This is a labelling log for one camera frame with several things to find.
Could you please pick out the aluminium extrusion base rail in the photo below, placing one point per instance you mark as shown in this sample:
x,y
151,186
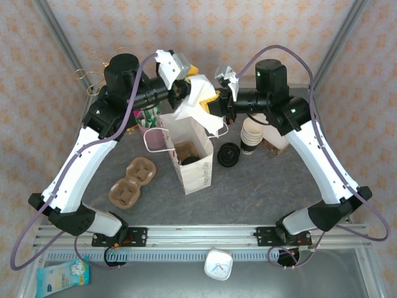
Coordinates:
x,y
201,232

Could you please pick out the blue wet wipes pack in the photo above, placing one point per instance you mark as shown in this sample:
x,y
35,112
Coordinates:
x,y
63,277

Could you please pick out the white napkin on box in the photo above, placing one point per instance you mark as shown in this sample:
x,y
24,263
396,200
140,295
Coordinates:
x,y
274,150

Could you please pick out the pink metal bucket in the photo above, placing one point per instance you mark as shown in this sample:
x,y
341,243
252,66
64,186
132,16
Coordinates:
x,y
155,138

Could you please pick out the wrapped straws bundle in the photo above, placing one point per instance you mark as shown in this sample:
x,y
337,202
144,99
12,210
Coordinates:
x,y
150,116

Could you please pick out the white paper gift bag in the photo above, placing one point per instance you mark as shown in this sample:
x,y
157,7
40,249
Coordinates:
x,y
195,177

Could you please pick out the black plastic cup lid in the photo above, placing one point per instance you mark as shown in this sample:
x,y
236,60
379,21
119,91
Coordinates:
x,y
228,154

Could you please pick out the white alarm clock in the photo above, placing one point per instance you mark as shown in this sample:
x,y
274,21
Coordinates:
x,y
218,265

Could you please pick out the aluminium frame post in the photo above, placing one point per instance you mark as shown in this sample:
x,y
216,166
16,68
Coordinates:
x,y
56,34
338,40

